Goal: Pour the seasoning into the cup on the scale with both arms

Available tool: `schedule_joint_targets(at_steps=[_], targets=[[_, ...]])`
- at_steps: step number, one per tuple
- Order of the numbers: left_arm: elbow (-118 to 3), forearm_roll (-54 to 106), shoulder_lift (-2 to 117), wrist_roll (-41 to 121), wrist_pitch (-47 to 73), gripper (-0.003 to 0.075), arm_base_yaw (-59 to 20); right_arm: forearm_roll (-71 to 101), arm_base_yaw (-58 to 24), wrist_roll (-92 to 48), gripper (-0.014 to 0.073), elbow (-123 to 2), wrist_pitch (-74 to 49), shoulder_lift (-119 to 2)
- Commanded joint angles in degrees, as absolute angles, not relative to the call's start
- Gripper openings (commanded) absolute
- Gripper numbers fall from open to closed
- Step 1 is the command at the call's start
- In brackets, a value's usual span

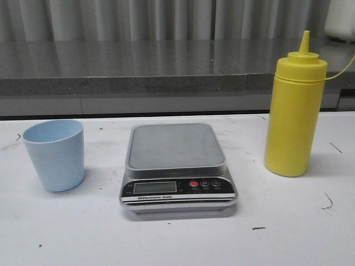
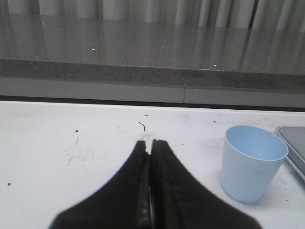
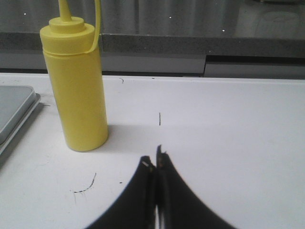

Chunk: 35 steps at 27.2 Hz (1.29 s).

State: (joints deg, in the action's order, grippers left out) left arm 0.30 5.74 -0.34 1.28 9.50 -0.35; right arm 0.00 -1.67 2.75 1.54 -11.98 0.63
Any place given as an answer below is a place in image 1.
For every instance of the light blue plastic cup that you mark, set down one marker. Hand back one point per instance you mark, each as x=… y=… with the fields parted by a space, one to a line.
x=56 y=149

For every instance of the yellow squeeze bottle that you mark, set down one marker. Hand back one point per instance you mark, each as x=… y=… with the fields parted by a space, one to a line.
x=297 y=93

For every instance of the silver electronic kitchen scale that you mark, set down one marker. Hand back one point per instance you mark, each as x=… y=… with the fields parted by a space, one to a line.
x=176 y=167

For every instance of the grey stone counter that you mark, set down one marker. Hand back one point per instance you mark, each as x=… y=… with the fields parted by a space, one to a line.
x=139 y=78

